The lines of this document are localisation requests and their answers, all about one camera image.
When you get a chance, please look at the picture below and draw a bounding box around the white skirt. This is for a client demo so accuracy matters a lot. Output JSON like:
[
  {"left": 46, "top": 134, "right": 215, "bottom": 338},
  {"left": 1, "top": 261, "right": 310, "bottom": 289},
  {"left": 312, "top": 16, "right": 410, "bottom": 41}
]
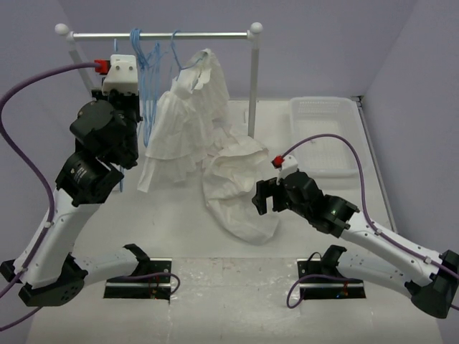
[{"left": 202, "top": 135, "right": 279, "bottom": 245}]

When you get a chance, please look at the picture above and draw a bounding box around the blue wire hanger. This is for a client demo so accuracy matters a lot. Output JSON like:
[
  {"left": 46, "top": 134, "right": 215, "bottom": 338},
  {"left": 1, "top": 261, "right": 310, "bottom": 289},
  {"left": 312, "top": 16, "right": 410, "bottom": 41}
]
[{"left": 113, "top": 37, "right": 126, "bottom": 193}]

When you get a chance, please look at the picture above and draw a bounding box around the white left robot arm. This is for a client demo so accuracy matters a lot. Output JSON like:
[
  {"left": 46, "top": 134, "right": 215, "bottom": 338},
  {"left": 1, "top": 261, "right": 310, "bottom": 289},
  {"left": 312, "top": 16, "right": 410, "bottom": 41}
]
[{"left": 1, "top": 90, "right": 150, "bottom": 307}]

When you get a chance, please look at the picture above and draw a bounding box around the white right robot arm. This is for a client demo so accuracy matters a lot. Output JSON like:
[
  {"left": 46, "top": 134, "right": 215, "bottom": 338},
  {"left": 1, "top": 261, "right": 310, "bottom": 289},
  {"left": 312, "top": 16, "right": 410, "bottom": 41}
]
[{"left": 252, "top": 170, "right": 458, "bottom": 319}]

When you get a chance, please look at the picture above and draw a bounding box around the blue hanger holding garment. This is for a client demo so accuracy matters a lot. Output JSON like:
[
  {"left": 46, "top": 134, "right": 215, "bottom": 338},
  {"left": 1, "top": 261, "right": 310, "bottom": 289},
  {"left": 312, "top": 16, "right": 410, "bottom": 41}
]
[{"left": 169, "top": 29, "right": 207, "bottom": 81}]

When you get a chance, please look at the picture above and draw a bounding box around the white plastic basket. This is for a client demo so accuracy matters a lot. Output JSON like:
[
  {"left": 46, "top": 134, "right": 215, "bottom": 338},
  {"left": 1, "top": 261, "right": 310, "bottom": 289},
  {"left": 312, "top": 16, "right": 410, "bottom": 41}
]
[{"left": 289, "top": 97, "right": 370, "bottom": 178}]

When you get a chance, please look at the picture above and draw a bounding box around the blue empty hangers bunch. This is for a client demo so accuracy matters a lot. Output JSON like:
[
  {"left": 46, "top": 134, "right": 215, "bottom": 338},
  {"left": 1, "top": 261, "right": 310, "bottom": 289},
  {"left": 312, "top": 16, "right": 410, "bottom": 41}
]
[{"left": 130, "top": 28, "right": 164, "bottom": 148}]

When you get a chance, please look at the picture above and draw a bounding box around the white hanging garment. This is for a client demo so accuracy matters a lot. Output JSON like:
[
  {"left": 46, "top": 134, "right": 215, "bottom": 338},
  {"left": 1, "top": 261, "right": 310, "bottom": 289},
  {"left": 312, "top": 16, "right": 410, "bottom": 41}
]
[{"left": 137, "top": 49, "right": 230, "bottom": 193}]

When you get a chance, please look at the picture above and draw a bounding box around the white clothes rack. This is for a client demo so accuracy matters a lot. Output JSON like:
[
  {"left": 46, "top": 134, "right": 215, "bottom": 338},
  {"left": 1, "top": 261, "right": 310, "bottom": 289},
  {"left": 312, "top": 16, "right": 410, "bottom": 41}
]
[{"left": 55, "top": 22, "right": 263, "bottom": 138}]

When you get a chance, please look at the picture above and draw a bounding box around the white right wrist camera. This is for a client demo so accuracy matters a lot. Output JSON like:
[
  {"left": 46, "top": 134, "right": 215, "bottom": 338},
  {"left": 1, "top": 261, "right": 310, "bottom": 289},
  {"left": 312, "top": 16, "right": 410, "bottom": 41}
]
[{"left": 271, "top": 155, "right": 298, "bottom": 184}]

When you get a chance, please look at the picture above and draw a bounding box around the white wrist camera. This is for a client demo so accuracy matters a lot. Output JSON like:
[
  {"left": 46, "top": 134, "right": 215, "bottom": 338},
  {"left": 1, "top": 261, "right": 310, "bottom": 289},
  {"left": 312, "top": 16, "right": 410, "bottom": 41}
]
[
  {"left": 271, "top": 155, "right": 298, "bottom": 184},
  {"left": 94, "top": 54, "right": 138, "bottom": 95}
]

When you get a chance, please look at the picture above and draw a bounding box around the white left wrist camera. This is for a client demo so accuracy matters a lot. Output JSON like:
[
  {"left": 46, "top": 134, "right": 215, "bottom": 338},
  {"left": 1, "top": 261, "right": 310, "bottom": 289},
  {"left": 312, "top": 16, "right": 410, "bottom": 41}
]
[{"left": 94, "top": 54, "right": 138, "bottom": 95}]

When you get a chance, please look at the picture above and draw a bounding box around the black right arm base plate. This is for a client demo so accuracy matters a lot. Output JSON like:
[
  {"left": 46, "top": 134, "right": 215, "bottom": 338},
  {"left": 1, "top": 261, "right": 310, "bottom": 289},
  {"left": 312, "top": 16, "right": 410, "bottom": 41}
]
[{"left": 297, "top": 252, "right": 366, "bottom": 300}]

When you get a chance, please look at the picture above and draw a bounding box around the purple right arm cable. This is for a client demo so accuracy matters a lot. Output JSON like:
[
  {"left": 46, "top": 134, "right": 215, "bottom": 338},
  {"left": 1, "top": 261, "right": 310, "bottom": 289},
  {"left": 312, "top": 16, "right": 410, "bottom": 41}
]
[{"left": 286, "top": 134, "right": 459, "bottom": 310}]

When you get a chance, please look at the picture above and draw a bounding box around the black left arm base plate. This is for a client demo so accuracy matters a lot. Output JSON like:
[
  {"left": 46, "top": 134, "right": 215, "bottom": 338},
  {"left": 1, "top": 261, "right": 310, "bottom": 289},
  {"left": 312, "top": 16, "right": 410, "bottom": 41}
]
[{"left": 103, "top": 258, "right": 173, "bottom": 301}]

